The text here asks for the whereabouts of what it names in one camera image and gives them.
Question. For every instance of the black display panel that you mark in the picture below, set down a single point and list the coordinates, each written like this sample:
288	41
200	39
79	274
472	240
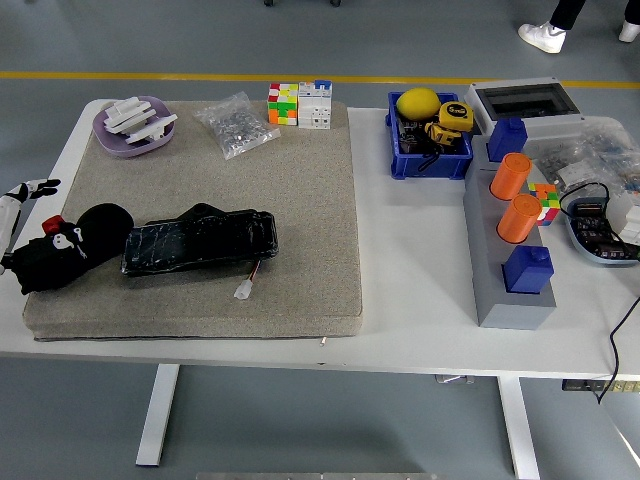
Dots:
200	245

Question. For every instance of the clear bag of blue parts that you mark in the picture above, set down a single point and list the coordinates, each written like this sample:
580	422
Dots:
615	150

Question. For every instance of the grey electrical enclosure box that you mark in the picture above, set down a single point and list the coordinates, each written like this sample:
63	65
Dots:
480	107

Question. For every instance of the small colourful puzzle cube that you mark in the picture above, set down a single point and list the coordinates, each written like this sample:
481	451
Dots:
547	202

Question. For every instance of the clear bag of screws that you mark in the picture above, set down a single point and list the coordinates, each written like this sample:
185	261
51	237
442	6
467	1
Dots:
235	130

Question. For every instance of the white translucent plastic piece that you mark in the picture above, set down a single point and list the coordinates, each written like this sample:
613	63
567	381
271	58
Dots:
620	210

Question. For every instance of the clear bag of metal parts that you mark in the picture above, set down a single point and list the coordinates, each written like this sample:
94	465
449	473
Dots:
555	162

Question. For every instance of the white table leg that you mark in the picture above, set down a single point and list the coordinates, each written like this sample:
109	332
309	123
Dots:
520	430
157	415

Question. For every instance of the yellow lemon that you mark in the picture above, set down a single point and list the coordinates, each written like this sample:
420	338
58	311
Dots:
417	102

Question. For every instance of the blue plastic bin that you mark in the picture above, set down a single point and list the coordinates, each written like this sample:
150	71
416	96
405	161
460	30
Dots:
430	167

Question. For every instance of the dark circuit boards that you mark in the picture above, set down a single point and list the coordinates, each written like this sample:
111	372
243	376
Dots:
595	235

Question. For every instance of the black table control box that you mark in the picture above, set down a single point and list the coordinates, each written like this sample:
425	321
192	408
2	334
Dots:
580	385

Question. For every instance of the grey metal table bracket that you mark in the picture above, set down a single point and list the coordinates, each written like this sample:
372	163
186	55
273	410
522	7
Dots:
454	378

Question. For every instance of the grey peg base block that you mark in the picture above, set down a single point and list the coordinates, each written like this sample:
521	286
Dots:
487	280

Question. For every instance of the purple plastic tray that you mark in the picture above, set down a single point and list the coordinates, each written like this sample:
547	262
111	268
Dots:
117	147

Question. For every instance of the person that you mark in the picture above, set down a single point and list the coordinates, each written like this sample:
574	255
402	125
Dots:
542	37

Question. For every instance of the blue-grey plastic tray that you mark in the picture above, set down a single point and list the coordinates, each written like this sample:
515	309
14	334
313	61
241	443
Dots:
576	247

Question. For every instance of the grey-brown mat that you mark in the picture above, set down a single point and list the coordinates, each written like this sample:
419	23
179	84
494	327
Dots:
300	225

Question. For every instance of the white blue circuit breaker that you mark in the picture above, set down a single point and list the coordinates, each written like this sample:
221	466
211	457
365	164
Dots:
315	112

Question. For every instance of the blue plastic block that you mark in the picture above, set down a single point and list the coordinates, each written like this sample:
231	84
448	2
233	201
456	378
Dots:
525	272
505	142

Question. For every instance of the yellow black tape measure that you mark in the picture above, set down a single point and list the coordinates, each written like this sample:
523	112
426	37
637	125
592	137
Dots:
456	115

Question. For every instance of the orange plastic cylinder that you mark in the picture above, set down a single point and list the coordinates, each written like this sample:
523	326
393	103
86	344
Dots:
517	222
507	177

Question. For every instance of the large colourful puzzle cube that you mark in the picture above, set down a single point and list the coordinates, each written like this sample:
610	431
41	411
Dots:
282	107

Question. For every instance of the dark electronic part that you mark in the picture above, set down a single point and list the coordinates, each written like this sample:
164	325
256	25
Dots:
410	142

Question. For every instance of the yellow black toy part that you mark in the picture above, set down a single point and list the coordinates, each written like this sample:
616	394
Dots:
440	134

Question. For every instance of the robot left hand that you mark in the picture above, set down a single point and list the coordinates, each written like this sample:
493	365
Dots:
7	220

